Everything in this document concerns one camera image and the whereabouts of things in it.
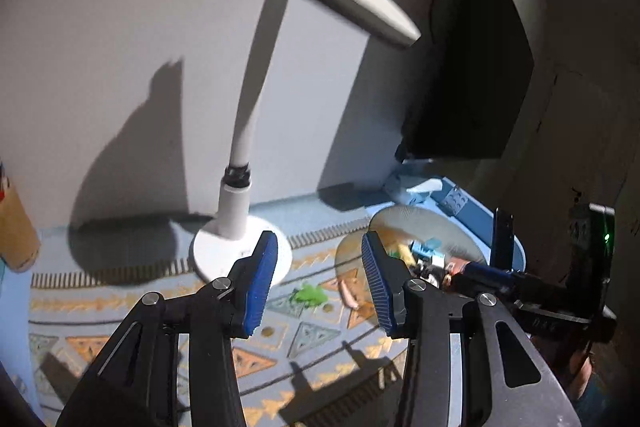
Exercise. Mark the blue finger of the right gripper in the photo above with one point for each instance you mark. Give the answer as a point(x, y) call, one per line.
point(487, 276)

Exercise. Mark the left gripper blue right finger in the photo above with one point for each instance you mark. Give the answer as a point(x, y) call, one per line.
point(386, 278)

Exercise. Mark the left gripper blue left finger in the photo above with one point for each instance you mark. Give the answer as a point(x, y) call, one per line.
point(252, 277)

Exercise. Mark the light green plastic toy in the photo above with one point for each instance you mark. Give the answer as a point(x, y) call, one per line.
point(309, 296)

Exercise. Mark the pink card box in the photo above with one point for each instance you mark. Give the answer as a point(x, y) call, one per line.
point(453, 267)

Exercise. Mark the blue lighter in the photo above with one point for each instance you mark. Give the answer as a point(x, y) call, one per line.
point(428, 252)

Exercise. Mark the person's right hand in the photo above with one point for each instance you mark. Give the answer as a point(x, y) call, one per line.
point(570, 365)

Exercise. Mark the amber ribbed glass bowl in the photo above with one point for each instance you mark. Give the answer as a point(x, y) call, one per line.
point(419, 237)

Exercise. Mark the blue lego piece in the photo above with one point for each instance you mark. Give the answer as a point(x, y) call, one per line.
point(454, 201)

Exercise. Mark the patterned blue table mat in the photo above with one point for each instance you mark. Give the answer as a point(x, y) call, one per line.
point(125, 329)

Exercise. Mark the black monitor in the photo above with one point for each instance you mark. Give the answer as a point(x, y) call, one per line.
point(475, 85)

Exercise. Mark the brown pen holder cup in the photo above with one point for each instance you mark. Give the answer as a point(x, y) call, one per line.
point(19, 241)

